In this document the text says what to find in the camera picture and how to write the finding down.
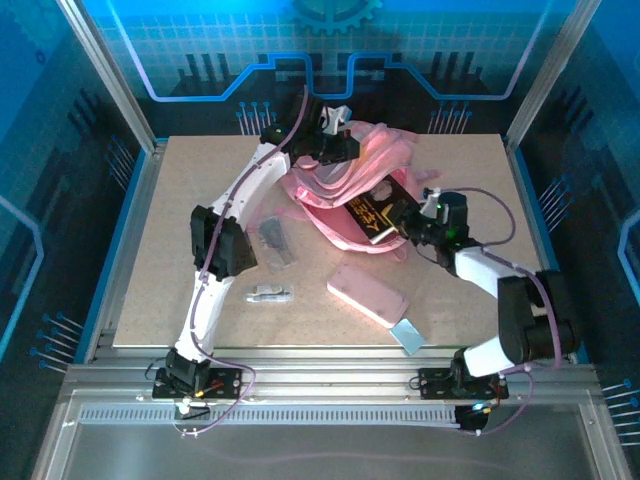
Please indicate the clear bag of dark supplies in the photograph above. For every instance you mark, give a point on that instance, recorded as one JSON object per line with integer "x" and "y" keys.
{"x": 277, "y": 242}

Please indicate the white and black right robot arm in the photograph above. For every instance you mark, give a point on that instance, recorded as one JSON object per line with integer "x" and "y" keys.
{"x": 480, "y": 270}

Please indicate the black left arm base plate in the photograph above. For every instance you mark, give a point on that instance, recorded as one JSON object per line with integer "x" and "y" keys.
{"x": 225, "y": 382}

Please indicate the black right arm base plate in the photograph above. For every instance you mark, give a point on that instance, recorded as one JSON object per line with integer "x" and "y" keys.
{"x": 432, "y": 382}

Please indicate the pink backpack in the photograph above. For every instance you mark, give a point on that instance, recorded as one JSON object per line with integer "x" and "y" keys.
{"x": 340, "y": 170}

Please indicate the aluminium front beam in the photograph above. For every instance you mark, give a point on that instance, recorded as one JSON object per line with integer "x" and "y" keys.
{"x": 325, "y": 372}

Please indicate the grey metal front tray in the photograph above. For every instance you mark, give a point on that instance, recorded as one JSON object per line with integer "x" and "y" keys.
{"x": 320, "y": 455}

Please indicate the pink pencil case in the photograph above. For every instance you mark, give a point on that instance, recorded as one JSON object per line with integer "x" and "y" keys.
{"x": 367, "y": 295}

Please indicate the light blue card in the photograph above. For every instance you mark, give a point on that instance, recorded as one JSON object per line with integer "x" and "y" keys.
{"x": 408, "y": 336}

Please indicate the aluminium table side rail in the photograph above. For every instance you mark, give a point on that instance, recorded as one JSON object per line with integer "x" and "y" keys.
{"x": 153, "y": 167}
{"x": 529, "y": 200}

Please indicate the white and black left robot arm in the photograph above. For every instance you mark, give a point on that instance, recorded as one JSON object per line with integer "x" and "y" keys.
{"x": 250, "y": 175}

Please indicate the small clear packet white item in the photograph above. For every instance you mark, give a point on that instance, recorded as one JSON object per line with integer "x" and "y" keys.
{"x": 269, "y": 293}

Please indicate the aluminium frame post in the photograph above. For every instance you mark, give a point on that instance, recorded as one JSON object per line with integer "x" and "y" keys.
{"x": 547, "y": 75}
{"x": 115, "y": 75}

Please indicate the small black connector box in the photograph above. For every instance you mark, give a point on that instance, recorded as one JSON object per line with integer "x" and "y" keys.
{"x": 470, "y": 420}

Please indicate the black book with gold print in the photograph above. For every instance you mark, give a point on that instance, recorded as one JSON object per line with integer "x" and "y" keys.
{"x": 375, "y": 210}

